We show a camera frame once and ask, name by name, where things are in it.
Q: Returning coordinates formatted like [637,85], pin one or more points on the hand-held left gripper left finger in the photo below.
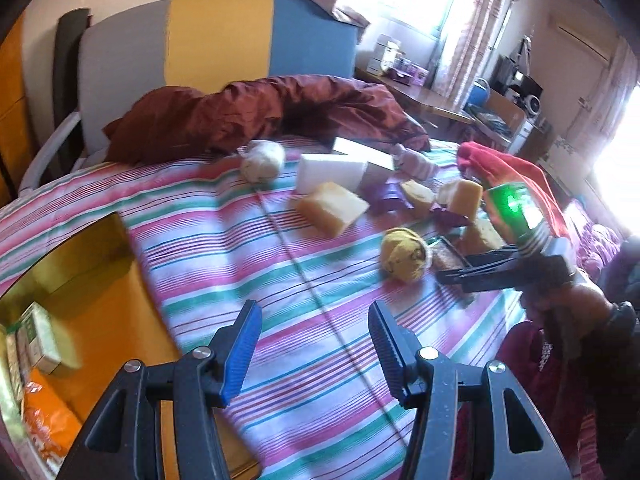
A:
[242,355]

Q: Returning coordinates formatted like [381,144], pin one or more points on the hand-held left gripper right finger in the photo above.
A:
[392,355]

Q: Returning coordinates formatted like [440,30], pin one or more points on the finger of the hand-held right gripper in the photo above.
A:
[492,257]
[475,280]

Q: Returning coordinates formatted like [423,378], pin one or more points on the yellow patterned sock ball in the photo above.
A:
[405,255]

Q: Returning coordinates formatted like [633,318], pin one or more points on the pink striped sock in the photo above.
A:
[415,162]

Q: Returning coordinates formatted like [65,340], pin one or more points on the golden metal tray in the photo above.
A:
[100,285]

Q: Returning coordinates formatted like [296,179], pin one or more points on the white sock ball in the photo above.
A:
[262,160]

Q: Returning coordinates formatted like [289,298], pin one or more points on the person's right hand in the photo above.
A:
[585,302]

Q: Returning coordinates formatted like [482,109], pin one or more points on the red cloth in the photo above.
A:
[510,172]

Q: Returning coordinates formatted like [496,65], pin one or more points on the purple wrapper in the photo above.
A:
[450,217]
[387,197]

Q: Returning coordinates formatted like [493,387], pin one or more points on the small rounded yellow sponge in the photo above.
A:
[419,194]

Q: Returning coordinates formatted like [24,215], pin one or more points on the cardboard box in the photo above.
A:
[505,115]

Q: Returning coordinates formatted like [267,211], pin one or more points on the maroon fuzzy cloth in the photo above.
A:
[540,380]

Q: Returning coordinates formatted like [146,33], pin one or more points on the striped bed sheet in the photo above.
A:
[200,240]

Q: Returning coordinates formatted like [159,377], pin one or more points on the blue container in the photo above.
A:
[482,92]

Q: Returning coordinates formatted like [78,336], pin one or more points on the black stereo equipment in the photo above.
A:
[515,80]

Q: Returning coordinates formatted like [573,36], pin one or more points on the black wristwatch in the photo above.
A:
[622,317]

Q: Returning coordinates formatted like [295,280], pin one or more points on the wooden desk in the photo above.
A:
[420,97]

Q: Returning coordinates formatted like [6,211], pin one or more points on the large yellow sponge block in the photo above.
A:
[332,207]

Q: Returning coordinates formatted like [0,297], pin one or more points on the purple box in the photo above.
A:
[412,72]

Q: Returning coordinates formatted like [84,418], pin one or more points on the orange snack packet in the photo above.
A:
[50,420]

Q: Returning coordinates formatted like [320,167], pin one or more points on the green white small box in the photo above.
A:
[37,335]

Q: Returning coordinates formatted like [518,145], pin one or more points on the white boxes stack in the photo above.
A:
[382,55]

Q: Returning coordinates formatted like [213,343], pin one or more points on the maroon quilt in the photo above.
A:
[240,115]

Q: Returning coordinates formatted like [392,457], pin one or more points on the grey yellow blue chair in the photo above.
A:
[220,40]

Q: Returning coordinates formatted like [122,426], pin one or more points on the wooden wardrobe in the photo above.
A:
[12,110]

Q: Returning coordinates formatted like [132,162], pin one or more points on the black rolled mat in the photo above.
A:
[70,60]

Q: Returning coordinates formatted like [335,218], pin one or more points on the wall air conditioner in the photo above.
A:
[580,37]

